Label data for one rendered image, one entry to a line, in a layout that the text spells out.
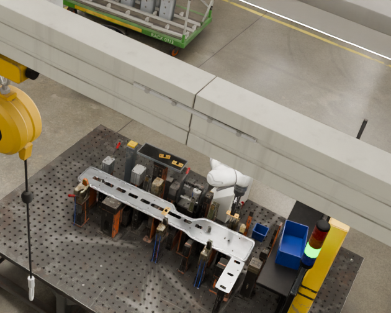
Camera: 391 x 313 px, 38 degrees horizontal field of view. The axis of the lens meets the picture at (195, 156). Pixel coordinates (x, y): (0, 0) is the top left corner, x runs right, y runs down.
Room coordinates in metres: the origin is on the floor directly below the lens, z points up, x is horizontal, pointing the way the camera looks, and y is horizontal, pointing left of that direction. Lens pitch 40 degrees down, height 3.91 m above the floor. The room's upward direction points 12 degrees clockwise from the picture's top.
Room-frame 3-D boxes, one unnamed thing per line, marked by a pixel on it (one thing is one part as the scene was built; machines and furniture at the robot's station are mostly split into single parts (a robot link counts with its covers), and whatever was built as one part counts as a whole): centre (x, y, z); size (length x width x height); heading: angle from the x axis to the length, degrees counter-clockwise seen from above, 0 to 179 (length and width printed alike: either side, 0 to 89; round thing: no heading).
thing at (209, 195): (2.96, -0.15, 0.91); 0.07 x 0.05 x 0.42; 162
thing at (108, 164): (3.16, 0.64, 0.88); 0.11 x 0.10 x 0.36; 162
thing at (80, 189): (2.83, 0.74, 0.88); 0.15 x 0.11 x 0.36; 162
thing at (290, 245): (2.67, -0.77, 1.10); 0.30 x 0.17 x 0.13; 172
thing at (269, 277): (2.74, -0.79, 1.02); 0.90 x 0.22 x 0.03; 162
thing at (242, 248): (2.82, 0.15, 1.00); 1.38 x 0.22 x 0.02; 72
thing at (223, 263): (2.48, -0.33, 0.84); 0.11 x 0.10 x 0.28; 162
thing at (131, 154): (3.29, 0.49, 0.92); 0.08 x 0.08 x 0.44; 72
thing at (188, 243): (2.58, -0.08, 0.84); 0.11 x 0.08 x 0.29; 162
